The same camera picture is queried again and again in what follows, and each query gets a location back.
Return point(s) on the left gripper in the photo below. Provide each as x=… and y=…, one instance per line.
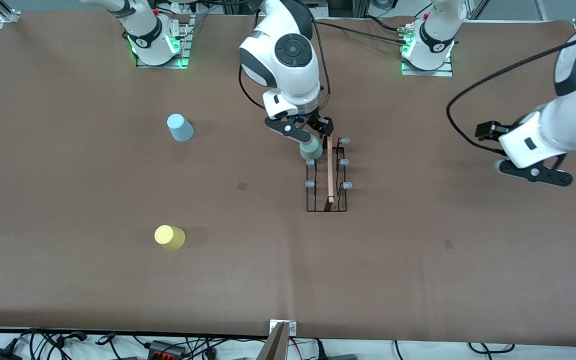
x=489, y=131

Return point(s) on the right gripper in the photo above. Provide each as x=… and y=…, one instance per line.
x=319, y=123

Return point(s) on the pale green plastic cup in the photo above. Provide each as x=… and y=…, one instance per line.
x=311, y=149

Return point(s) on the yellow plastic cup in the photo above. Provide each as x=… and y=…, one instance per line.
x=170, y=237

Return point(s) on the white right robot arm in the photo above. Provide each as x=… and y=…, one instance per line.
x=288, y=65

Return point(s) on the light blue plastic cup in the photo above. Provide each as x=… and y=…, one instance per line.
x=180, y=129

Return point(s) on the white power strip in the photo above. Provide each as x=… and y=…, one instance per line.
x=320, y=10

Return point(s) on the brown table cover sheet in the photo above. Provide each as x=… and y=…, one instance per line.
x=318, y=275

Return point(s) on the black orange connector box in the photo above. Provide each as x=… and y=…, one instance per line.
x=165, y=348

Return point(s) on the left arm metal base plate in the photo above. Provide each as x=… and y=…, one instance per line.
x=428, y=73

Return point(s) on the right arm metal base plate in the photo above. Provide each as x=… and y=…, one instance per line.
x=168, y=65

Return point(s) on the small metal bracket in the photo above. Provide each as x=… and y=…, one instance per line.
x=293, y=328

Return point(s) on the grey metal post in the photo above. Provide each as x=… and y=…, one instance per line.
x=274, y=347

